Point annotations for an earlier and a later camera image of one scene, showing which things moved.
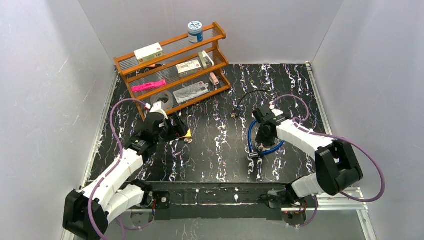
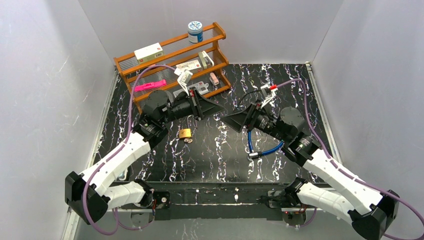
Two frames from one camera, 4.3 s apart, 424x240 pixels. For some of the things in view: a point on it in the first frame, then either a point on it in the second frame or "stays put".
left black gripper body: (177, 126) to (197, 104)
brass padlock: (189, 134) stays put
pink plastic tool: (158, 83) stays put
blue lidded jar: (195, 34) stays put
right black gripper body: (263, 136) to (250, 117)
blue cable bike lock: (253, 153) stays put
